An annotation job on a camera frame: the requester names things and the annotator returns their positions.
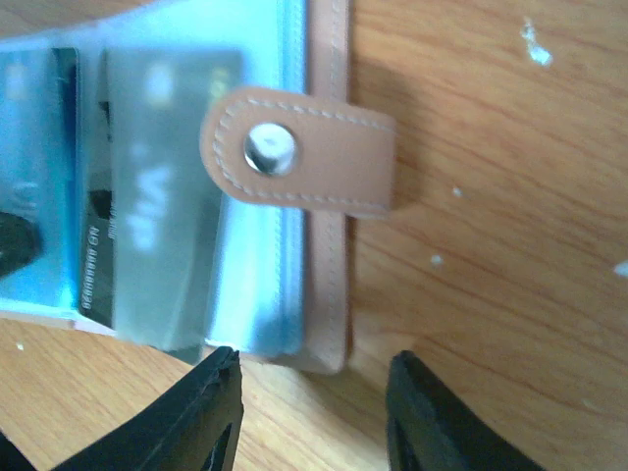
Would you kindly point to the blue credit card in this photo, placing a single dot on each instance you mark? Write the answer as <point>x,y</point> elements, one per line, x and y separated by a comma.
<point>39,116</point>

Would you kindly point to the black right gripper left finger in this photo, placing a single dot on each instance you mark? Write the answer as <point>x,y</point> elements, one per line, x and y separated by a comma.
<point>194,425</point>

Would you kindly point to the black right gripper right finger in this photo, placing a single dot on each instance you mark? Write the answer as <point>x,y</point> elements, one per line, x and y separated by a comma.
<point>430,428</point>

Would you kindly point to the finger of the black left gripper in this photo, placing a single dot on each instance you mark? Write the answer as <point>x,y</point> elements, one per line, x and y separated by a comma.
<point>20,243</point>

